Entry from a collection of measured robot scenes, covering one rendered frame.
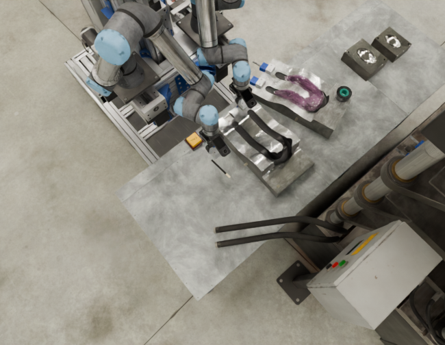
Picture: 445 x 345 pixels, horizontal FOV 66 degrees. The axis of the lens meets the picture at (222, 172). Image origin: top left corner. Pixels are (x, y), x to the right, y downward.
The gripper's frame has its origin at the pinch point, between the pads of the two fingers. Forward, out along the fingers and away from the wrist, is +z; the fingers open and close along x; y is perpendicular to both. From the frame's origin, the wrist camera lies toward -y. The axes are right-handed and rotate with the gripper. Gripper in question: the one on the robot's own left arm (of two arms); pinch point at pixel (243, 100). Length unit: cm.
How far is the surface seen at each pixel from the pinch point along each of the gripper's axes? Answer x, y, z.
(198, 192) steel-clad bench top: 49, -21, 5
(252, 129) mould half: 6.1, -14.1, 3.3
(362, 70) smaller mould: -66, -27, 15
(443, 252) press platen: -5, -99, -48
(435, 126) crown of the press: -2, -56, -101
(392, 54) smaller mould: -86, -31, 17
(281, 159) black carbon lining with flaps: 5.5, -36.2, 1.5
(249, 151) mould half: 15.5, -22.5, -1.0
